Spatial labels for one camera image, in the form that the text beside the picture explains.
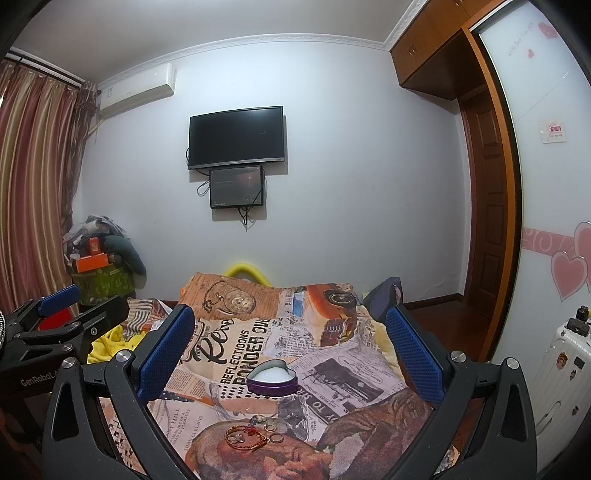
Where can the small black wall monitor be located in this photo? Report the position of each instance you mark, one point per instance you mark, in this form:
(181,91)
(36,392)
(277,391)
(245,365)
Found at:
(236,187)

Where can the white suitcase with stickers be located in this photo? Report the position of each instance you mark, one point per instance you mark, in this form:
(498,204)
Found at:
(560,391)

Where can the white air conditioner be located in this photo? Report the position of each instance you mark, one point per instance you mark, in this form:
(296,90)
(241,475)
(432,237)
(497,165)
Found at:
(137,90)

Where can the dark green stuffed pillow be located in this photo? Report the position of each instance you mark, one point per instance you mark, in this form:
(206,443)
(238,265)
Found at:
(123,248)

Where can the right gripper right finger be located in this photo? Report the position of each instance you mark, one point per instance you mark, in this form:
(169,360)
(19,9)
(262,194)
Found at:
(482,426)

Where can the orange box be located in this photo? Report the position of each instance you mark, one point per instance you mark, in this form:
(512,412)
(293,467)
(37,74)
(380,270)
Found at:
(91,263)

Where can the purple heart-shaped jewelry box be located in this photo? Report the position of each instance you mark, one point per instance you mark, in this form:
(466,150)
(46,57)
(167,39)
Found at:
(272,378)

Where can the brown wooden door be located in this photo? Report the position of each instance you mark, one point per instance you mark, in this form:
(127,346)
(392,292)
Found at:
(489,209)

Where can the striped red curtain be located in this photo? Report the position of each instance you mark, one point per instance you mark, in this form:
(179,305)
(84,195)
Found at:
(44,126)

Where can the yellow cloth garment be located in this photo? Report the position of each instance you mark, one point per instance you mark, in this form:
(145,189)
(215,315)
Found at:
(104,348)

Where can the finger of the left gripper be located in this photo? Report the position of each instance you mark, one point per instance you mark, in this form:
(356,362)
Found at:
(58,301)

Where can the dark blue bag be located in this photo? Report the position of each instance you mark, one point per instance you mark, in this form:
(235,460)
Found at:
(383,298)

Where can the printed newspaper-pattern bedspread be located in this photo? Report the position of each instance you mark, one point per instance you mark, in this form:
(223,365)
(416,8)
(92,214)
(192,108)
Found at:
(353,415)

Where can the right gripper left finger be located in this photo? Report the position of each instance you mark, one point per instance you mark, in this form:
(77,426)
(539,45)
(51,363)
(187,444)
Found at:
(77,443)

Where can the wooden wardrobe cabinet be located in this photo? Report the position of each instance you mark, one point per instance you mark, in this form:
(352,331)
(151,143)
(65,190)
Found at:
(437,54)

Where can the white sliding wardrobe door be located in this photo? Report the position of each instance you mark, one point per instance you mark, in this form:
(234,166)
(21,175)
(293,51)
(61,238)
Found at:
(548,97)

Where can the black wall television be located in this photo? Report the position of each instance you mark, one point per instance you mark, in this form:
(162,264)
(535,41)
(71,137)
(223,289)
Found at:
(236,137)

